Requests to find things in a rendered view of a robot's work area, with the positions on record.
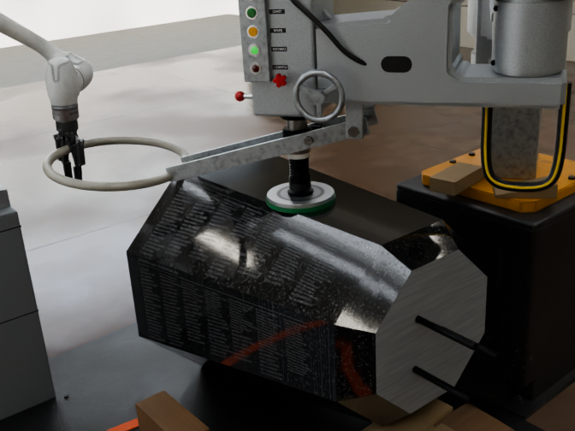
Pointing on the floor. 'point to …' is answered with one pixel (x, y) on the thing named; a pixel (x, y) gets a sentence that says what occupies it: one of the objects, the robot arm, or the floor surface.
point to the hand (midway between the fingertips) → (73, 174)
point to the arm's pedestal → (20, 327)
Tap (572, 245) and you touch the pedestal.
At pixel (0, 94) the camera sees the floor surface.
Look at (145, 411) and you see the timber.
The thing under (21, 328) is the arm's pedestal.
